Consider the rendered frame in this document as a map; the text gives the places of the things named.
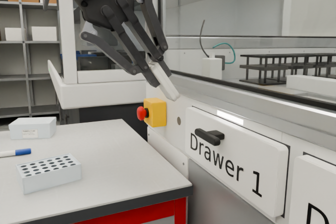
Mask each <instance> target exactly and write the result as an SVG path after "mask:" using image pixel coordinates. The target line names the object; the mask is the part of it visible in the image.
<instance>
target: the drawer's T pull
mask: <svg viewBox="0 0 336 224"><path fill-rule="evenodd" d="M194 133H195V135H196V136H198V137H199V138H201V139H203V140H205V141H206V142H208V143H210V144H211V145H213V146H219V145H220V143H221V141H220V140H224V138H225V135H224V133H222V132H220V131H218V130H211V131H205V130H203V129H201V128H196V129H195V130H194Z"/></svg>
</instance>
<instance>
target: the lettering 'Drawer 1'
mask: <svg viewBox="0 0 336 224"><path fill-rule="evenodd" d="M192 136H194V137H195V139H196V148H193V147H192ZM201 145H202V146H204V144H203V143H201V142H199V154H200V155H201ZM190 148H191V149H192V150H194V151H196V150H197V148H198V140H197V137H196V136H195V135H194V134H193V133H191V134H190ZM205 148H207V149H208V150H209V152H208V151H205V152H204V157H205V159H206V160H209V161H210V162H211V150H210V148H209V147H208V146H205ZM206 153H207V154H209V158H207V157H206ZM213 158H214V165H215V166H216V165H217V160H218V163H219V168H220V169H222V164H223V159H224V157H223V156H222V158H221V163H220V156H219V153H217V156H216V159H215V151H214V150H213ZM228 162H229V163H231V165H232V168H231V167H230V166H228ZM227 167H228V168H229V169H231V170H232V171H234V165H233V163H232V162H231V161H230V160H227V161H226V163H225V169H226V172H227V174H228V175H229V176H231V177H234V175H232V174H230V173H229V172H228V169H227ZM240 170H242V171H244V169H243V168H242V167H240V168H239V166H238V165H237V175H236V180H237V181H239V171H240ZM253 174H256V175H257V177H256V191H255V190H254V189H252V191H253V192H254V193H255V194H257V195H258V196H260V197H262V195H261V194H260V193H259V177H260V173H258V172H256V171H253Z"/></svg>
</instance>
